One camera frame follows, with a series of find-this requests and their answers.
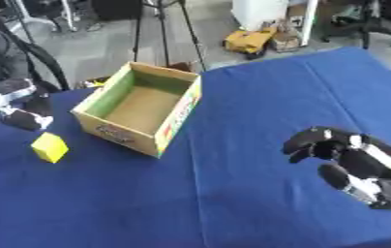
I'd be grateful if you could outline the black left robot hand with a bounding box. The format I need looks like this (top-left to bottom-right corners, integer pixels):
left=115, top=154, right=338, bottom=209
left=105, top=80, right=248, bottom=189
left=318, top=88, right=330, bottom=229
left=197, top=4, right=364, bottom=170
left=0, top=77, right=57, bottom=133

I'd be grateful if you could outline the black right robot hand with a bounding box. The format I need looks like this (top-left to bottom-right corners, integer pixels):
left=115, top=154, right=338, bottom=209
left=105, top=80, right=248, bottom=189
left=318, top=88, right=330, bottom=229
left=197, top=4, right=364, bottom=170
left=282, top=125, right=391, bottom=211

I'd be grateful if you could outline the tan cardboard box green inside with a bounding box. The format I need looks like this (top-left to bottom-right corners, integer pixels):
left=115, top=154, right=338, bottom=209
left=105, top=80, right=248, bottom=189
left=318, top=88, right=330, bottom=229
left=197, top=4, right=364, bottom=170
left=70, top=61, right=204, bottom=159

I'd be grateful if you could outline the small cardboard box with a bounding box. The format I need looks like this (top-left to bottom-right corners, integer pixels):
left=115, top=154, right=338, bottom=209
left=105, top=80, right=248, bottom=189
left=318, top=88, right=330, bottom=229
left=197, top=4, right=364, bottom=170
left=268, top=20, right=304, bottom=53

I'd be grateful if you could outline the yellow block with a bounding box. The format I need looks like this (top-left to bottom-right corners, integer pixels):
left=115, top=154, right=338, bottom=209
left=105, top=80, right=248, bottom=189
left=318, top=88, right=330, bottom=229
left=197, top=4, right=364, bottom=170
left=29, top=131, right=71, bottom=164

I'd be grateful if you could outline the black office chair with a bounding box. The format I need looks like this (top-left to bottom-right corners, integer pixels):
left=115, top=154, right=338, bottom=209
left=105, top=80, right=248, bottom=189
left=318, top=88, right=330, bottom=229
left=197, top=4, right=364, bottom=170
left=318, top=0, right=391, bottom=50

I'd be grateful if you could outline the black tripod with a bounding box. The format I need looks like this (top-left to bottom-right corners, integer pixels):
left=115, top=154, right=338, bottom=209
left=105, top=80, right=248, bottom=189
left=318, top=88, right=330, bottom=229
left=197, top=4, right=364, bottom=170
left=131, top=0, right=209, bottom=73

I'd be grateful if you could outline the yellow bag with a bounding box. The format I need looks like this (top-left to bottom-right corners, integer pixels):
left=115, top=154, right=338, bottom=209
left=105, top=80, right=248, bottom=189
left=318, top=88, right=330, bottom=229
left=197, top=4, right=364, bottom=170
left=221, top=26, right=279, bottom=61

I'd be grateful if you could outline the white cabinet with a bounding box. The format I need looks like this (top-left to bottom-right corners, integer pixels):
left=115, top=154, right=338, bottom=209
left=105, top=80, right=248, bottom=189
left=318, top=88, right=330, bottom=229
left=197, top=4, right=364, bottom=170
left=229, top=0, right=292, bottom=32

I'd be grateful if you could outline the black curved hose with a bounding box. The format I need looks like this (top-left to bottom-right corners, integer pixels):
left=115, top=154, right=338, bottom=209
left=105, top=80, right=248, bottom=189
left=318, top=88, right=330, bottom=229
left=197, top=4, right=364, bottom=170
left=0, top=30, right=73, bottom=92

